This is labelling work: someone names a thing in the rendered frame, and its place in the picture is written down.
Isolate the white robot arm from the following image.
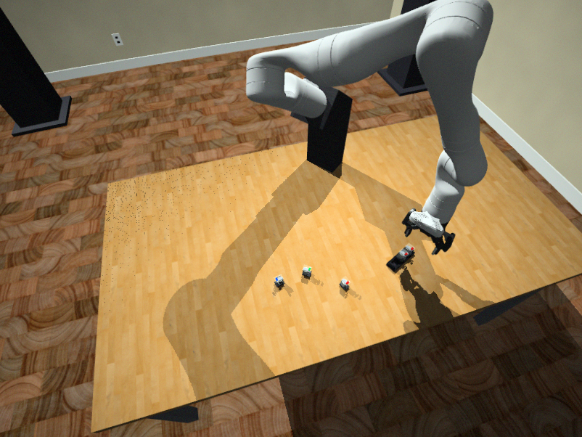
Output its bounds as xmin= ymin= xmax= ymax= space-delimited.
xmin=246 ymin=0 xmax=493 ymax=237

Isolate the clear relay with green button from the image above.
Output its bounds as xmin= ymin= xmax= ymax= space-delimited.
xmin=302 ymin=264 xmax=312 ymax=277

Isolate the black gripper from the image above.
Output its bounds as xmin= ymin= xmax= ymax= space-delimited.
xmin=402 ymin=208 xmax=456 ymax=255

